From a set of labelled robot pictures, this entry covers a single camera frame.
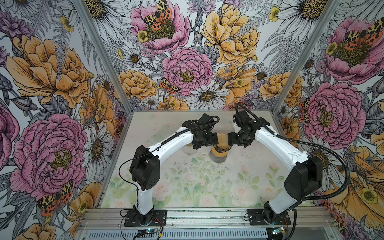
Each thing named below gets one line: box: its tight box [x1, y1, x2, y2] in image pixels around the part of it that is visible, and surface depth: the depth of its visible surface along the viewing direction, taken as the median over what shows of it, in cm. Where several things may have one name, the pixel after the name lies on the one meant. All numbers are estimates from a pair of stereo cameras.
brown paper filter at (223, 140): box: [216, 132, 231, 150], surface depth 87 cm
